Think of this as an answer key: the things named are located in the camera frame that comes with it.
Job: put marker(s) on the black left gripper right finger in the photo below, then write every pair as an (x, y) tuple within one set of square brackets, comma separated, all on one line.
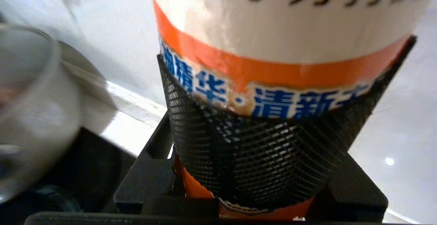
[(355, 197)]

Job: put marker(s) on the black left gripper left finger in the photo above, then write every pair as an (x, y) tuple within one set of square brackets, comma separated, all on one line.
[(150, 184)]

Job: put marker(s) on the dish soap bottle orange label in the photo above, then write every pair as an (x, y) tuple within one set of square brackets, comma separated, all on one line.
[(290, 30)]

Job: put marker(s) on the black glass cooktop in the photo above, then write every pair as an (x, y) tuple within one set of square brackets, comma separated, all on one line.
[(92, 170)]

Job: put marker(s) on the clear glass vessel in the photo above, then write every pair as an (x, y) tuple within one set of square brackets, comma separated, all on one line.
[(37, 109)]

